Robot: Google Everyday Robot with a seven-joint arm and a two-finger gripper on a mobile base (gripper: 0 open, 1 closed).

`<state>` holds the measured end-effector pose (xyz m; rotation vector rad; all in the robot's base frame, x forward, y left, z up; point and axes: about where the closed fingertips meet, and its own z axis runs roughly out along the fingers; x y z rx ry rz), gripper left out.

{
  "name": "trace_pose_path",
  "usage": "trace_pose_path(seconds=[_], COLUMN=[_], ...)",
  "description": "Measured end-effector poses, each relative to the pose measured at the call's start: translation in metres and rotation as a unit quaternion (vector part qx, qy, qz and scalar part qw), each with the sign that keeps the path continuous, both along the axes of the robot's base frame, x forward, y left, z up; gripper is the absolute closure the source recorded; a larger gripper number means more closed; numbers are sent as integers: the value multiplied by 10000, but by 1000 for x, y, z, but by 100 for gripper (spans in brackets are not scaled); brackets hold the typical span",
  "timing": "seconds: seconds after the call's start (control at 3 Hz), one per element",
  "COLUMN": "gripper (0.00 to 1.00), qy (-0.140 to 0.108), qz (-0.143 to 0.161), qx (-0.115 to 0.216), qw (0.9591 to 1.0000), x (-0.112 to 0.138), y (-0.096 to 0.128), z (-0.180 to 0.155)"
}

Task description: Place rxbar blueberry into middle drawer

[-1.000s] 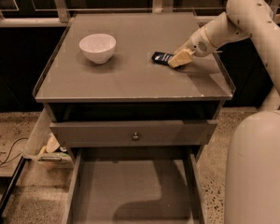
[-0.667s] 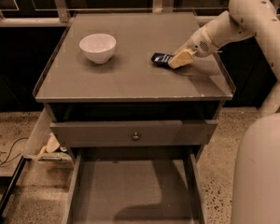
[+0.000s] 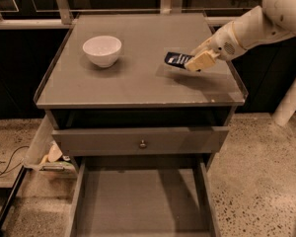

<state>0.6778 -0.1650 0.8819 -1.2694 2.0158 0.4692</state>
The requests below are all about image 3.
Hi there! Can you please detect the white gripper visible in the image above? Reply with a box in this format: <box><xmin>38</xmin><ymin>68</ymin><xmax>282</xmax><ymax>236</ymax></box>
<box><xmin>185</xmin><ymin>22</ymin><xmax>246</xmax><ymax>72</ymax></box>

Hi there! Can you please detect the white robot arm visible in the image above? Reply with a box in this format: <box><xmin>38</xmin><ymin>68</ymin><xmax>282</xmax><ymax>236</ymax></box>
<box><xmin>185</xmin><ymin>0</ymin><xmax>296</xmax><ymax>71</ymax></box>

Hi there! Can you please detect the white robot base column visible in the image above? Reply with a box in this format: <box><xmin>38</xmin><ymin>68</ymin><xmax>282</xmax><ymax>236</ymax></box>
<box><xmin>271</xmin><ymin>62</ymin><xmax>296</xmax><ymax>237</ymax></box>

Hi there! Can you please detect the grey top drawer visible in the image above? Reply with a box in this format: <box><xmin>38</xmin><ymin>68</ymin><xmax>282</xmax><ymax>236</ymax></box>
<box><xmin>52</xmin><ymin>126</ymin><xmax>229</xmax><ymax>156</ymax></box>

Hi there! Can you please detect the grey drawer cabinet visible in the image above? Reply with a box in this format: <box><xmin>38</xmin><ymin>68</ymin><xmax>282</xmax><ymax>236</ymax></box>
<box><xmin>33</xmin><ymin>13</ymin><xmax>249</xmax><ymax>237</ymax></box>

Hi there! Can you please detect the round metal drawer knob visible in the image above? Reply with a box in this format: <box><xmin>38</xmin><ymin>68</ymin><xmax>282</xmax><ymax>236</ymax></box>
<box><xmin>139</xmin><ymin>140</ymin><xmax>147</xmax><ymax>149</ymax></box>

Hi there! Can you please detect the grey open middle drawer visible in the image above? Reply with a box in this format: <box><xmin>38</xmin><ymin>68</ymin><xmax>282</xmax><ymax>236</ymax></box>
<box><xmin>65</xmin><ymin>155</ymin><xmax>222</xmax><ymax>237</ymax></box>

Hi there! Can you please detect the white ceramic bowl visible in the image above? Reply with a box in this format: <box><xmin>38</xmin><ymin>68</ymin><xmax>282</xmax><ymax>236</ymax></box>
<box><xmin>83</xmin><ymin>36</ymin><xmax>122</xmax><ymax>68</ymax></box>

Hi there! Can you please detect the clear plastic storage bin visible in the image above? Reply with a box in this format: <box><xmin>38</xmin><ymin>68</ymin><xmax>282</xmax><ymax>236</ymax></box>
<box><xmin>24</xmin><ymin>117</ymin><xmax>77</xmax><ymax>180</ymax></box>

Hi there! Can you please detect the metal railing frame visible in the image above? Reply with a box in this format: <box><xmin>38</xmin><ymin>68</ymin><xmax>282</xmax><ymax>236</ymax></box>
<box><xmin>0</xmin><ymin>0</ymin><xmax>264</xmax><ymax>31</ymax></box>

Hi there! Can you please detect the black floor cable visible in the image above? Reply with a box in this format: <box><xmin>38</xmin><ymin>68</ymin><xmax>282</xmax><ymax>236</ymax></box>
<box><xmin>0</xmin><ymin>139</ymin><xmax>30</xmax><ymax>178</ymax></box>

